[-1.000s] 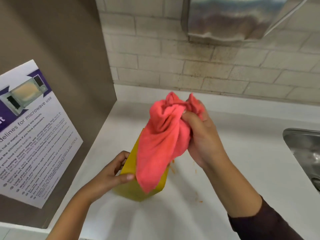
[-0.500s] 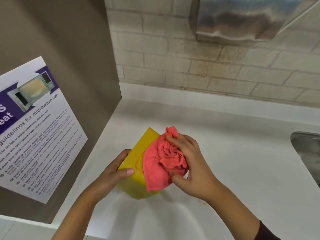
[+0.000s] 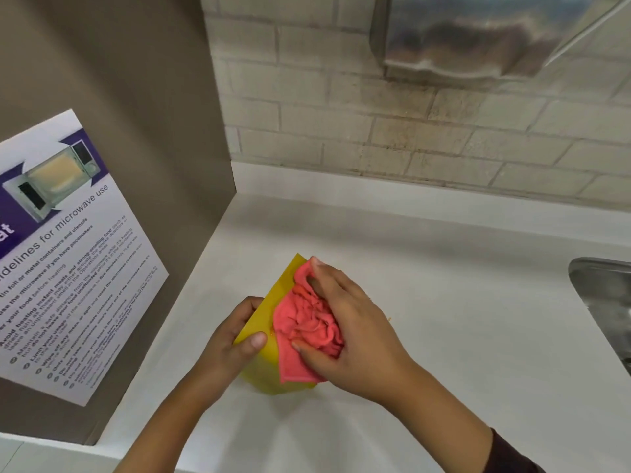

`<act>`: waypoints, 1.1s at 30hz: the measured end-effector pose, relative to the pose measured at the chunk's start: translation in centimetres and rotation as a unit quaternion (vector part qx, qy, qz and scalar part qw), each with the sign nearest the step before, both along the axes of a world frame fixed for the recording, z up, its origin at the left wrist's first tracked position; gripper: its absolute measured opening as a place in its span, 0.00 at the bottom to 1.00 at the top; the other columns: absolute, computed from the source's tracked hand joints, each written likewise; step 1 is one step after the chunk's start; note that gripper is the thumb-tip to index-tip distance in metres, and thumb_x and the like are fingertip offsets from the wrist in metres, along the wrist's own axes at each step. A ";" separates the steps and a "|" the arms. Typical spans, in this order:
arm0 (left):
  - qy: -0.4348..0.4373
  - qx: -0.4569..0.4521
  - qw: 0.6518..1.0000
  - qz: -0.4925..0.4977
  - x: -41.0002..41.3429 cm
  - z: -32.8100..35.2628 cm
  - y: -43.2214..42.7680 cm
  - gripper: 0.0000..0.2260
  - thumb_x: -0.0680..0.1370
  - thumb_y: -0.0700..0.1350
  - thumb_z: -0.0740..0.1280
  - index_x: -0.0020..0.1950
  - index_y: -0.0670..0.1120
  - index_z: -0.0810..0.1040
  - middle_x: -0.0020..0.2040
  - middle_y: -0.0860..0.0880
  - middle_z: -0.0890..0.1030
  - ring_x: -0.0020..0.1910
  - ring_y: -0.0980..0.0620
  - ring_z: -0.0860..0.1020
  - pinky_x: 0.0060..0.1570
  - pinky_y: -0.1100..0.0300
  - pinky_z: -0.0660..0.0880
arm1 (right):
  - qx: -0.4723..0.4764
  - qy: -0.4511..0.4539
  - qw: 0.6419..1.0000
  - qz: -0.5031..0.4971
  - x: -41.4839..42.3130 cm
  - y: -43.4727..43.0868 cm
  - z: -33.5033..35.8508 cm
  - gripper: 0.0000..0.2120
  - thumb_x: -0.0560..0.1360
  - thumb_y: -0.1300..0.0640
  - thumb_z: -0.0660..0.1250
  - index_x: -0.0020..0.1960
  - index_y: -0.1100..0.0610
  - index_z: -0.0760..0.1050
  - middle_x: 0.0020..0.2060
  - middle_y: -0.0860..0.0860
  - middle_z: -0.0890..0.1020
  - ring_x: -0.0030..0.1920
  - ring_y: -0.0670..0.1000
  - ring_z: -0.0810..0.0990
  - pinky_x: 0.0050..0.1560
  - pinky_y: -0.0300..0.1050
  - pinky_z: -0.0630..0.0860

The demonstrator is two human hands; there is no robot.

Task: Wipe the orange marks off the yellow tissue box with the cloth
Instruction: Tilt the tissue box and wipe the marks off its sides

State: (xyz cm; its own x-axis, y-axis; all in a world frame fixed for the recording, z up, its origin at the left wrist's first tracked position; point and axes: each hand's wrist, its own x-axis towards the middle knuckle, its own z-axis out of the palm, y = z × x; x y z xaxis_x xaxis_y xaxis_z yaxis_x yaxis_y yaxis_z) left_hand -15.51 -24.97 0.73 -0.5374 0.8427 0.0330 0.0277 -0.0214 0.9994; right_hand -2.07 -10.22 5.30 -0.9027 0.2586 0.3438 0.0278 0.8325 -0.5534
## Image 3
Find person's left forearm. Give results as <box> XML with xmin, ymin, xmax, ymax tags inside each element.
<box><xmin>114</xmin><ymin>372</ymin><xmax>232</xmax><ymax>473</ymax></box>

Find yellow plastic cutting board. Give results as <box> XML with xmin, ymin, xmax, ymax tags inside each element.
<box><xmin>232</xmin><ymin>253</ymin><xmax>318</xmax><ymax>395</ymax></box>

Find stainless steel sink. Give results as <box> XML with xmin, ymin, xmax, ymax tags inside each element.
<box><xmin>568</xmin><ymin>257</ymin><xmax>631</xmax><ymax>377</ymax></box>

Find person's right forearm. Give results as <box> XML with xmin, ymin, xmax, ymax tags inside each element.
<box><xmin>384</xmin><ymin>360</ymin><xmax>553</xmax><ymax>473</ymax></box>

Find pink cleaning cloth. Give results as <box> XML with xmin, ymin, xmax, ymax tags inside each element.
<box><xmin>272</xmin><ymin>260</ymin><xmax>346</xmax><ymax>385</ymax></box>

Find stainless steel wall dispenser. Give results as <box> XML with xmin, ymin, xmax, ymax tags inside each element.
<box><xmin>370</xmin><ymin>0</ymin><xmax>631</xmax><ymax>91</ymax></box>

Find person's left hand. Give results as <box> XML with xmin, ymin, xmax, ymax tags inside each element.
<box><xmin>191</xmin><ymin>296</ymin><xmax>269</xmax><ymax>393</ymax></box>

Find beige cabinet side panel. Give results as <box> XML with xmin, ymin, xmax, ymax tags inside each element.
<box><xmin>0</xmin><ymin>0</ymin><xmax>237</xmax><ymax>447</ymax></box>

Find person's right hand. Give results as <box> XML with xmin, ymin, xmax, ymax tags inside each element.
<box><xmin>291</xmin><ymin>256</ymin><xmax>420</xmax><ymax>404</ymax></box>

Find white and purple guideline poster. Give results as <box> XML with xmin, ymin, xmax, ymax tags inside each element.
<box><xmin>0</xmin><ymin>109</ymin><xmax>170</xmax><ymax>407</ymax></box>

